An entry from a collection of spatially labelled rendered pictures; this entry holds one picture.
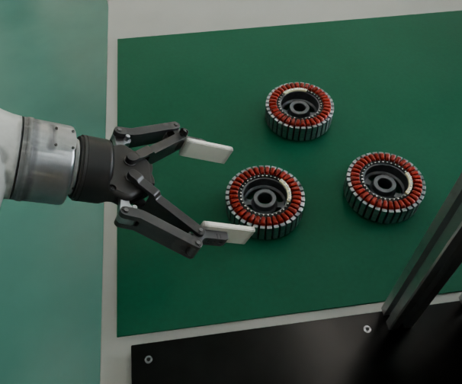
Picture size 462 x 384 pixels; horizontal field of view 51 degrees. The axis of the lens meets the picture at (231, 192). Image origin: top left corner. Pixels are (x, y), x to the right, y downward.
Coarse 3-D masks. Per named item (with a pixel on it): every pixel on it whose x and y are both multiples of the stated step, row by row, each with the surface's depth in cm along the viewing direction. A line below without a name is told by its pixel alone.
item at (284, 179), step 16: (240, 176) 70; (256, 176) 70; (272, 176) 70; (288, 176) 70; (240, 192) 68; (256, 192) 70; (272, 192) 70; (288, 192) 68; (240, 208) 67; (256, 208) 69; (272, 208) 69; (288, 208) 67; (240, 224) 66; (256, 224) 65; (272, 224) 66; (288, 224) 66
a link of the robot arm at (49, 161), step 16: (32, 128) 49; (48, 128) 50; (64, 128) 52; (32, 144) 48; (48, 144) 49; (64, 144) 50; (80, 144) 53; (32, 160) 48; (48, 160) 49; (64, 160) 50; (16, 176) 49; (32, 176) 49; (48, 176) 49; (64, 176) 50; (16, 192) 49; (32, 192) 50; (48, 192) 50; (64, 192) 51
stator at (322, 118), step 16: (272, 96) 80; (288, 96) 82; (304, 96) 82; (320, 96) 81; (272, 112) 78; (288, 112) 81; (304, 112) 80; (320, 112) 78; (272, 128) 80; (288, 128) 78; (304, 128) 76; (320, 128) 78
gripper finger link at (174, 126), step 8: (120, 128) 60; (128, 128) 61; (136, 128) 61; (144, 128) 62; (152, 128) 63; (160, 128) 63; (168, 128) 64; (176, 128) 65; (120, 136) 60; (136, 136) 61; (144, 136) 62; (152, 136) 63; (160, 136) 64; (136, 144) 62; (144, 144) 63
